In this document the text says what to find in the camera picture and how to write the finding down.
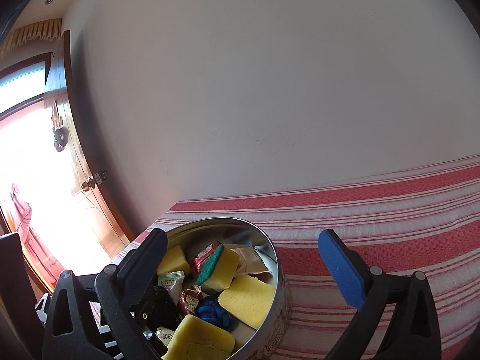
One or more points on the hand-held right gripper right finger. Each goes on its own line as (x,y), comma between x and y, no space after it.
(343,270)

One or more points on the black scrunchie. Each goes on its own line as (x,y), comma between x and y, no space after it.
(165,305)

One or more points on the red striped desktop tablecloth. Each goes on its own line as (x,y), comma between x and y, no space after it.
(375,225)

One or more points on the wooden door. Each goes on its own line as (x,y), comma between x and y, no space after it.
(86,157)

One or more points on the red foil packet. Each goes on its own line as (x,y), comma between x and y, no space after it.
(202,257)

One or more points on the yellow curtain valance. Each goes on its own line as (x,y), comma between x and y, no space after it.
(33,35)

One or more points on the brass door knob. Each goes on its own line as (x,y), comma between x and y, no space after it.
(88,185)

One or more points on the green white candy packet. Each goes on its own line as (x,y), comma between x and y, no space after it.
(172,285)

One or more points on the red gold door ornament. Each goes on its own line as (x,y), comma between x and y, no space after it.
(60,131)

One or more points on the metal door latch plate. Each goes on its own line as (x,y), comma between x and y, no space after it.
(101,177)

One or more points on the yellow sponge green scourer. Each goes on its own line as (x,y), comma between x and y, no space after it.
(202,339)
(247,300)
(221,268)
(172,260)

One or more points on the white script packet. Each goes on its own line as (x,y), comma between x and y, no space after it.
(165,336)

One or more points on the brown candy packet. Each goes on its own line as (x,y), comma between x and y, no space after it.
(189,300)

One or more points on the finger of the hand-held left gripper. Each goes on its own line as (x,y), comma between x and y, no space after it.
(144,322)

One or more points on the round metal tin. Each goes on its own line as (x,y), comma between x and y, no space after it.
(277,281)

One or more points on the blue scrunchie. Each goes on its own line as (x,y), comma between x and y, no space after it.
(212,311)

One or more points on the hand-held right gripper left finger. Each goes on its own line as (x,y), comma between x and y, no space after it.
(144,266)

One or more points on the transom window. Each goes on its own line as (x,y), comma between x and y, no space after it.
(18,82)

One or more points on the red hanging banner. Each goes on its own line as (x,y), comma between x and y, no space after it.
(30,232)

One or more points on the brown paper packet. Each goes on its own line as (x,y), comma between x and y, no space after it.
(251,260)

